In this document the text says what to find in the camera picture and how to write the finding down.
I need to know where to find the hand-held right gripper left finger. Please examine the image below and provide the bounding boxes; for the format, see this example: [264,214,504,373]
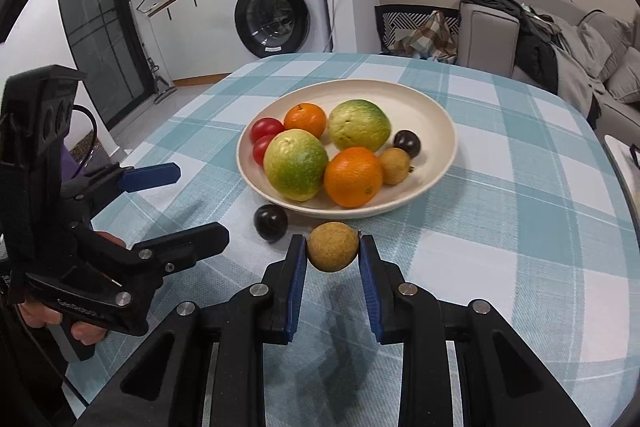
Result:
[74,234,309,427]

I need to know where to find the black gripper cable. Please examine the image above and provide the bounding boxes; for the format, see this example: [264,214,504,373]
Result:
[15,104,102,408]

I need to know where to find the dark glass door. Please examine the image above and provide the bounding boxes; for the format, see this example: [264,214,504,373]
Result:
[55,0,153,128]

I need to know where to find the large orange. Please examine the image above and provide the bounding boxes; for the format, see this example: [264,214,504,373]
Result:
[323,147,384,208]

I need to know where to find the grey pillow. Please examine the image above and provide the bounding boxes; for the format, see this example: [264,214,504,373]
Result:
[602,47,640,105]
[577,9,633,82]

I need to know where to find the grey sofa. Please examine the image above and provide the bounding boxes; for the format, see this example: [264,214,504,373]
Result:
[457,0,640,132]

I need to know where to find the white kitchen counter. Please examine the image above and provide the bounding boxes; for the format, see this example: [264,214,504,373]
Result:
[148,0,226,80]

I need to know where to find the person's left hand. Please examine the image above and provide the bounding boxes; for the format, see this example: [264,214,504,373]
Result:
[16,231,127,348]

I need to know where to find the black patterned chair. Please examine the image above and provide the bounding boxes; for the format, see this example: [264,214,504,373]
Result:
[374,4,461,58]

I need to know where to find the upright floor mop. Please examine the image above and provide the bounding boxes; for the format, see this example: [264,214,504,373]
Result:
[147,57,177,104]

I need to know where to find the brown round fruit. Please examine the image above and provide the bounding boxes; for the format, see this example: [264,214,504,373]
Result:
[306,222,361,273]
[380,147,416,186]

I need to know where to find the plaid cloth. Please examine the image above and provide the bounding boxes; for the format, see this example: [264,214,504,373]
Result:
[392,10,460,64]

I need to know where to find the dark purple passion fruit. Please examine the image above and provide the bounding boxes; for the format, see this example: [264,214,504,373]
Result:
[392,130,422,158]
[253,204,289,243]

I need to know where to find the grey garment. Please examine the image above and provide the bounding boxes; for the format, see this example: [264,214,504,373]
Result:
[550,14,606,118]

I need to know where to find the cream round plate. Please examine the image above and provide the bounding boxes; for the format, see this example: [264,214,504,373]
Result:
[236,79,458,219]

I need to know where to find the red tomato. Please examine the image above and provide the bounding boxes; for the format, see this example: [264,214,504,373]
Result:
[250,117,285,144]
[252,134,278,168]

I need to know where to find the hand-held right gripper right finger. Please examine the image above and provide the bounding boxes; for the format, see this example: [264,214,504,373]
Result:
[358,233,593,427]

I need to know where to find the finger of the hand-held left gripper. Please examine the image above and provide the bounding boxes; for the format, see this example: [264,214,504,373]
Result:
[130,221,231,289]
[61,162,181,219]

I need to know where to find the yellow-green citrus fruit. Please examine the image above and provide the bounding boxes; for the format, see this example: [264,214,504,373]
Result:
[263,129,330,202]
[327,99,392,152]

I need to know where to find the teal checkered tablecloth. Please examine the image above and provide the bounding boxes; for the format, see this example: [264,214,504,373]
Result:
[65,53,636,427]

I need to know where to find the small orange tangerine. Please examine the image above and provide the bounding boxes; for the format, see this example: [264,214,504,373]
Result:
[284,103,327,138]

